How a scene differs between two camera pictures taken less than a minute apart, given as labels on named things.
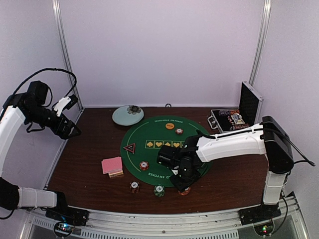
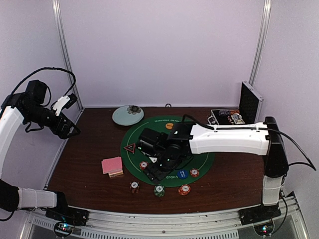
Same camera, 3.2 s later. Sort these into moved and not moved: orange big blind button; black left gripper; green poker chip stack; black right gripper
Moved: black right gripper
Not moved: black left gripper; green poker chip stack; orange big blind button
